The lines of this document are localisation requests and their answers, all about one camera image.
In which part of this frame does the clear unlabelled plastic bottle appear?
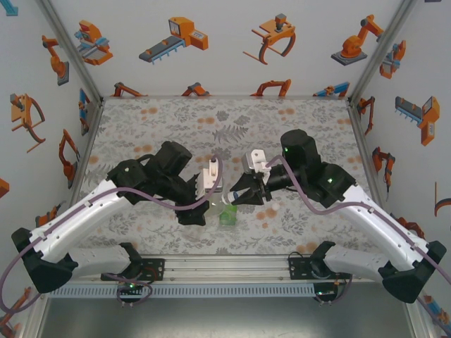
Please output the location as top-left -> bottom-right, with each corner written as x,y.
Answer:
204,192 -> 233,219

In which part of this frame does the green label plastic bottle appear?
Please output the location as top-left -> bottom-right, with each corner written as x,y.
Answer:
218,202 -> 238,230

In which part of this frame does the floral patterned table cover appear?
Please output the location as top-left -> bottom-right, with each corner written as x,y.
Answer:
69,97 -> 393,257

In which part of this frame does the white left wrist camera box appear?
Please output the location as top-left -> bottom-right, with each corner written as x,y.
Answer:
196,157 -> 224,199

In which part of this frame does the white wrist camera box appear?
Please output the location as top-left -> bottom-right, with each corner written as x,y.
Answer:
196,157 -> 224,199
240,149 -> 273,176

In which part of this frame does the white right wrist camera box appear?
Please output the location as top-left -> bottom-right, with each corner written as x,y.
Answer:
240,149 -> 273,176

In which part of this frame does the aluminium side rail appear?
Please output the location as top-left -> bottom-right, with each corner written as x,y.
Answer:
346,99 -> 403,254
65,97 -> 106,215

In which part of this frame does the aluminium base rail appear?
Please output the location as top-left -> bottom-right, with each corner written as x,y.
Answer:
33,254 -> 419,285

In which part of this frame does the grey slotted cable duct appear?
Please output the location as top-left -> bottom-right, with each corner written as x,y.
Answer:
48,283 -> 315,299

